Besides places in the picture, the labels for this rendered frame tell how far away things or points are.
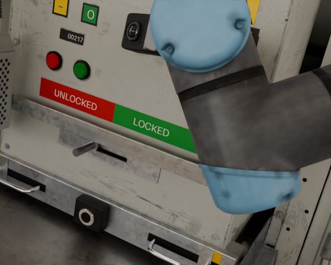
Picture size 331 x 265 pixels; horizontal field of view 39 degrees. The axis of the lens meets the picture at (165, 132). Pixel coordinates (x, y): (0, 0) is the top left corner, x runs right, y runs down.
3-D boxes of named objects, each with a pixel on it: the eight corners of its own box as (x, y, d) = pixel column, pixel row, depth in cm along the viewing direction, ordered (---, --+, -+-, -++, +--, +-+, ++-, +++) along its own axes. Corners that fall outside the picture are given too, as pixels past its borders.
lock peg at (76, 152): (79, 161, 78) (82, 140, 77) (69, 156, 79) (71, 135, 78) (100, 151, 84) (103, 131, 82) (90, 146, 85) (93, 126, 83)
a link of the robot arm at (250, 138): (361, 182, 36) (317, 44, 35) (221, 228, 36) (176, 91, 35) (326, 172, 43) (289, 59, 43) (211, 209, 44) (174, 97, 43)
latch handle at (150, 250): (201, 279, 74) (202, 275, 73) (142, 251, 78) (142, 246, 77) (213, 263, 78) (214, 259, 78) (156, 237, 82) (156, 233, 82)
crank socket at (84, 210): (97, 235, 83) (101, 211, 81) (70, 222, 85) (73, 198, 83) (106, 229, 85) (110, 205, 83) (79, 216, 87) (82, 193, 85)
